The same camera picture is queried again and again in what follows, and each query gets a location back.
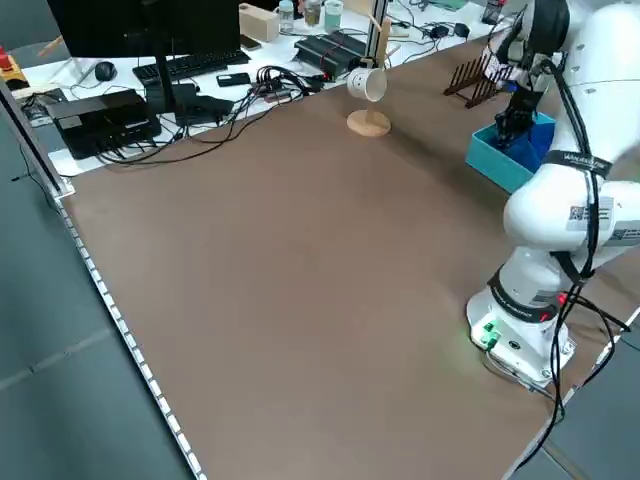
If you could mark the black power supply unit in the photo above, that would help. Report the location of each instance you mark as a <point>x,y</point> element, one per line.
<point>320,57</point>
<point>347,42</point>

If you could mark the aluminium frame post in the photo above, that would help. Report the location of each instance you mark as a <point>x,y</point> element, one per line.
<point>374,25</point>

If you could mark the wooden mug stand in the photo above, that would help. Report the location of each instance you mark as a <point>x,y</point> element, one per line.
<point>369,125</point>

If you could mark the blue square rag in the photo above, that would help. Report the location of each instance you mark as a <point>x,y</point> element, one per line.
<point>545,140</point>
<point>522,155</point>

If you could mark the light wooden box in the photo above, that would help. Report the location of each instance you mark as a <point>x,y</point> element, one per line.
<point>257,22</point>

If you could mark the black keyboard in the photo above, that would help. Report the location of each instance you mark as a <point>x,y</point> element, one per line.
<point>200,62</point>

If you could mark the glass jar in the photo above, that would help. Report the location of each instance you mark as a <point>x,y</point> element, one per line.
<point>313,12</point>

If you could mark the black computer mouse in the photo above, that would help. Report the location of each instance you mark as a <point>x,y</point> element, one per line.
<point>105,71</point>

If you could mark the red emergency stop button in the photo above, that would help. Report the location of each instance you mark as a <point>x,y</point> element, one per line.
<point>10,67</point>

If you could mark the black computer monitor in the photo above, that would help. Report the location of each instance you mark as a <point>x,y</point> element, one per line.
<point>150,25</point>

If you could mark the black desktop box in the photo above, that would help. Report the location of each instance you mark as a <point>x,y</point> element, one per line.
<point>100,120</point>

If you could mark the black smartphone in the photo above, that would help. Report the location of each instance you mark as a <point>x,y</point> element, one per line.
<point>232,79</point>

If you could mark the clear bottle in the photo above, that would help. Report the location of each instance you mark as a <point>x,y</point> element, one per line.
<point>285,17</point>

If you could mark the dark wooden dish rack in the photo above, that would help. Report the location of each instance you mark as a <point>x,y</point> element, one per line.
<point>472,90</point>

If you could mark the cyan plastic box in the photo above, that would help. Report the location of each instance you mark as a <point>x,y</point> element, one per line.
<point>492,162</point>

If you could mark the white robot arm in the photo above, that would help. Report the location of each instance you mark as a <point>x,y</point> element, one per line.
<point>550,210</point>

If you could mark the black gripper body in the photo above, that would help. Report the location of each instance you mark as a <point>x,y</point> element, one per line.
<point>522,102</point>

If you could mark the aluminium frame rail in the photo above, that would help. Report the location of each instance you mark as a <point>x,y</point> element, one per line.
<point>35,145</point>

